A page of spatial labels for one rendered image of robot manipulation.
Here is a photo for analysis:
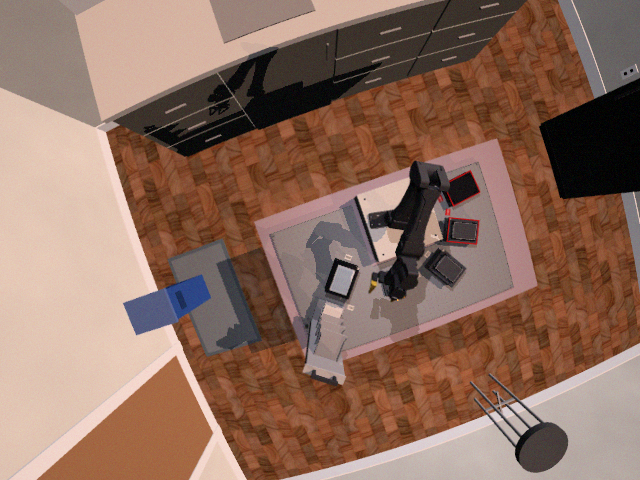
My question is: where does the grey rack with shelves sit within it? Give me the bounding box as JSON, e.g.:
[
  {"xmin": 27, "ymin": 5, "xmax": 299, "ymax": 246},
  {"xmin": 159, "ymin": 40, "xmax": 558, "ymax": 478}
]
[{"xmin": 305, "ymin": 299, "xmax": 348, "ymax": 376}]

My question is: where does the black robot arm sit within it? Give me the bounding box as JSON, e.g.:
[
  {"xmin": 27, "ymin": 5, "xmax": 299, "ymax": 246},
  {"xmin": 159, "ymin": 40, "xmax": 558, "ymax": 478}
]
[{"xmin": 368, "ymin": 161, "xmax": 450, "ymax": 300}]

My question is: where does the white microplate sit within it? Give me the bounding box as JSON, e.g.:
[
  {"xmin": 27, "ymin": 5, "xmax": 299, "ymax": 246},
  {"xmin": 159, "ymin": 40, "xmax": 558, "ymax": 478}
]
[{"xmin": 329, "ymin": 265, "xmax": 355, "ymax": 295}]

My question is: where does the grey microplate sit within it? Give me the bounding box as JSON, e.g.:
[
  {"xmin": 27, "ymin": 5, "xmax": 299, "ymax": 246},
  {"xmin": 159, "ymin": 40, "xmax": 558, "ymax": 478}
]
[
  {"xmin": 450, "ymin": 221, "xmax": 477, "ymax": 241},
  {"xmin": 433, "ymin": 254, "xmax": 463, "ymax": 283}
]

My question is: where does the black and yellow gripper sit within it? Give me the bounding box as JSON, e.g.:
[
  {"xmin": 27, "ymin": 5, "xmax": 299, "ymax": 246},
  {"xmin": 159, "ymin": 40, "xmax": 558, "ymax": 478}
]
[{"xmin": 369, "ymin": 267, "xmax": 398, "ymax": 294}]

